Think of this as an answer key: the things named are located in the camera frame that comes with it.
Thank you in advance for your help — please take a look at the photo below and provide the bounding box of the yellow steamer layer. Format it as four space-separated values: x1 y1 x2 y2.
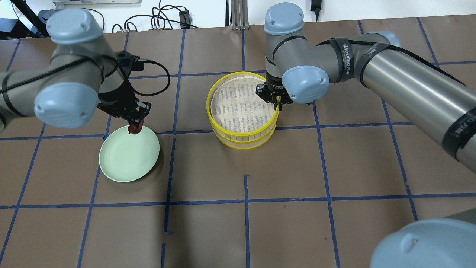
212 123 276 150
206 71 279 137

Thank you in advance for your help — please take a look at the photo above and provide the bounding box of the brown bun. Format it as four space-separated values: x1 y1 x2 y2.
127 124 142 135

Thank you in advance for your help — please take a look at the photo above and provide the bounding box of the black power adapter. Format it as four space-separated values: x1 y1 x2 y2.
179 10 192 29

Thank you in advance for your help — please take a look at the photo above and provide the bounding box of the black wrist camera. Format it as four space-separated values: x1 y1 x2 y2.
115 51 145 78

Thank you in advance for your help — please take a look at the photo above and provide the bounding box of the light green plate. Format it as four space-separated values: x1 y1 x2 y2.
99 127 160 182

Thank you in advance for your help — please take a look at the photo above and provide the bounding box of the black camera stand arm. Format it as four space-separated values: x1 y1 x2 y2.
10 0 50 38

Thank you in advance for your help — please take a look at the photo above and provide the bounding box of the aluminium frame post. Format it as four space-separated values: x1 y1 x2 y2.
230 0 250 31

